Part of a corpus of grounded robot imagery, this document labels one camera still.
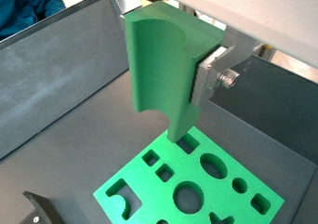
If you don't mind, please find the grey bin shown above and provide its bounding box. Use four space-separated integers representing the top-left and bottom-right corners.
0 0 318 224

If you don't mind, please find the green arch block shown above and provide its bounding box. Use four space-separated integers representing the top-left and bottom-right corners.
124 1 223 142

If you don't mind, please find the black bracket with screw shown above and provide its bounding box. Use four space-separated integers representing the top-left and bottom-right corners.
19 191 66 224

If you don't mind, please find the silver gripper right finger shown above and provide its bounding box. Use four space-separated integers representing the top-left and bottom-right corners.
191 26 258 107

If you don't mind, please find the green shape sorter board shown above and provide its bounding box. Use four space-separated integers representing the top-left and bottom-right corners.
94 128 285 224

